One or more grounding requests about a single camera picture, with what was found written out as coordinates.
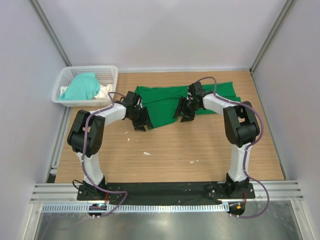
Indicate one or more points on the green t shirt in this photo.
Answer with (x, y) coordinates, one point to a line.
(162, 102)

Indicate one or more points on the aluminium frame rail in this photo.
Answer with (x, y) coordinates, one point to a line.
(274, 190)

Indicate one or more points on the white slotted cable duct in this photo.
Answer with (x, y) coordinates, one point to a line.
(98, 208)

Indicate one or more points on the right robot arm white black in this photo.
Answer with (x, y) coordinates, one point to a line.
(241, 129)

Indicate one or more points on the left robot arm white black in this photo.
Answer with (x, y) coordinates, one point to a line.
(86, 138)

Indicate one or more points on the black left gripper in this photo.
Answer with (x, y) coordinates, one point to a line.
(144, 120)

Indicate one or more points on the white t shirt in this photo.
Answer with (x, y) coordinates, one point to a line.
(102, 94)

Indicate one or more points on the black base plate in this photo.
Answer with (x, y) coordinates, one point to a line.
(164, 193)

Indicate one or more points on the teal t shirt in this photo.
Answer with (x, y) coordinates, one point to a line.
(82, 88)

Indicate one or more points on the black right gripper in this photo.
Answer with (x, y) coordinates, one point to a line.
(188, 116)

